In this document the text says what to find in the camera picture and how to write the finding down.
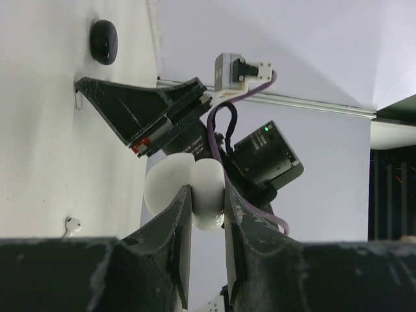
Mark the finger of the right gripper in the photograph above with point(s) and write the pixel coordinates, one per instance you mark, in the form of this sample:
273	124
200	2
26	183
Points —
135	113

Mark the white earbud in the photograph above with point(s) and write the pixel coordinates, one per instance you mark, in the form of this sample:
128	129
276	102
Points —
73	225
78	100

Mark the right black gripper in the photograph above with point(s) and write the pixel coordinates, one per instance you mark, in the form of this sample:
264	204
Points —
258	165

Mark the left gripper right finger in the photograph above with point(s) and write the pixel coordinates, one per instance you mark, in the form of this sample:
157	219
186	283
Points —
269	271

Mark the black round charging case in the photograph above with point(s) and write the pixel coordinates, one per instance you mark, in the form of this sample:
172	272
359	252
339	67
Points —
103	42

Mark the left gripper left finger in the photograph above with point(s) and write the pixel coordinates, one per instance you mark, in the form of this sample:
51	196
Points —
146	271

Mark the right aluminium frame post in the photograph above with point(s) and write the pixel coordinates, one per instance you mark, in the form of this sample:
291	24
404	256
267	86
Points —
284	101

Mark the white round charging case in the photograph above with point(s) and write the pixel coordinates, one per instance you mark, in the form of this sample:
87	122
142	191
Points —
206	179

